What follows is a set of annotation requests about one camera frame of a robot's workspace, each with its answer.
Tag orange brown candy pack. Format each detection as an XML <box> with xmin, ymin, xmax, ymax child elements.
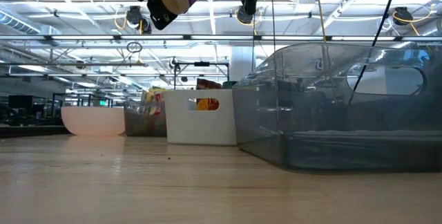
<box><xmin>195</xmin><ymin>77</ymin><xmax>222</xmax><ymax>111</ymax></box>

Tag white rectangular tray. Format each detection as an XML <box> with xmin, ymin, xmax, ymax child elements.
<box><xmin>162</xmin><ymin>88</ymin><xmax>238</xmax><ymax>146</ymax></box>

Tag long ceiling light bar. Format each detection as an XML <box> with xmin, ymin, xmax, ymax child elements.
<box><xmin>0</xmin><ymin>34</ymin><xmax>442</xmax><ymax>42</ymax></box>

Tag grey ceiling pipe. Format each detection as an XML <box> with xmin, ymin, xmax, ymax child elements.
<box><xmin>0</xmin><ymin>62</ymin><xmax>149</xmax><ymax>68</ymax></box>

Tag black ceiling cable reel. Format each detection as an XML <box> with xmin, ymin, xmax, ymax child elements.
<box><xmin>124</xmin><ymin>5</ymin><xmax>153</xmax><ymax>35</ymax></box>
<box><xmin>236</xmin><ymin>5</ymin><xmax>255</xmax><ymax>25</ymax></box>
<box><xmin>392</xmin><ymin>6</ymin><xmax>414</xmax><ymax>26</ymax></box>

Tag dark background workstations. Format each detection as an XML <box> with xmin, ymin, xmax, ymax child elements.
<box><xmin>0</xmin><ymin>94</ymin><xmax>115</xmax><ymax>128</ymax></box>

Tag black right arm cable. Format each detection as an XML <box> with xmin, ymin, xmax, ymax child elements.
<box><xmin>348</xmin><ymin>0</ymin><xmax>401</xmax><ymax>106</ymax></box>

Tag black hanging ring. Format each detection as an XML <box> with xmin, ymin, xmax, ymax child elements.
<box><xmin>126</xmin><ymin>41</ymin><xmax>143</xmax><ymax>54</ymax></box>

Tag yellow floor cable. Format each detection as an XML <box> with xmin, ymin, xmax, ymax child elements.
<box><xmin>315</xmin><ymin>0</ymin><xmax>327</xmax><ymax>44</ymax></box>

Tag pink plastic bowl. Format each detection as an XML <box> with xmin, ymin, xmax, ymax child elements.
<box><xmin>61</xmin><ymin>106</ymin><xmax>126</xmax><ymax>137</ymax></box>

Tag black background rig frame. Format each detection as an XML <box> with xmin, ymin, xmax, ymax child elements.
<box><xmin>173</xmin><ymin>61</ymin><xmax>231</xmax><ymax>90</ymax></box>

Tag grey rectangular tray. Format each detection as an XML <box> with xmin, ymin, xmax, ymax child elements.
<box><xmin>231</xmin><ymin>42</ymin><xmax>442</xmax><ymax>174</ymax></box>

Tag yellow red blue snack bag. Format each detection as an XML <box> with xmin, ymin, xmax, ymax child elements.
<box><xmin>140</xmin><ymin>91</ymin><xmax>166</xmax><ymax>116</ymax></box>

